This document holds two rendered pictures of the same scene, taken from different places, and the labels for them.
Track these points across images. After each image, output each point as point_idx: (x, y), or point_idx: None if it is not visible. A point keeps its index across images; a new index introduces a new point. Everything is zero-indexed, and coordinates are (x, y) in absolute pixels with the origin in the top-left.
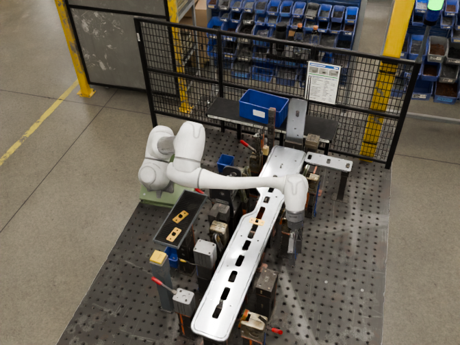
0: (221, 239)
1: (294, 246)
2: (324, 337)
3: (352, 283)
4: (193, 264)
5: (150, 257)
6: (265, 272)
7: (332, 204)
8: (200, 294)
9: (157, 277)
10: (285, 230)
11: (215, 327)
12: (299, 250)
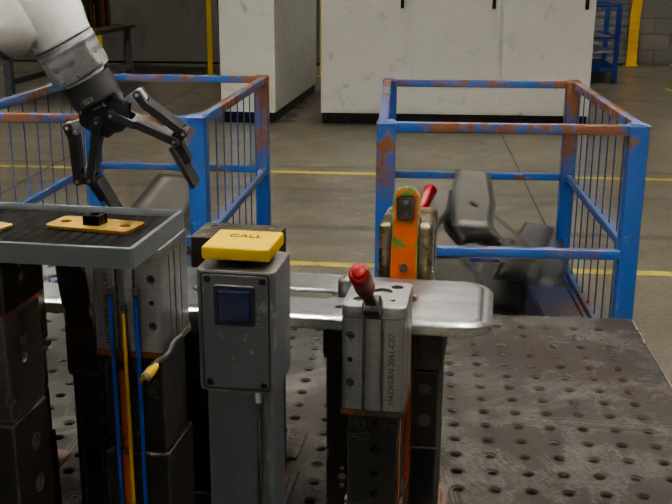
0: (40, 296)
1: (163, 126)
2: (302, 360)
3: None
4: (172, 349)
5: (256, 248)
6: (212, 233)
7: None
8: None
9: (275, 394)
10: None
11: (449, 294)
12: (119, 206)
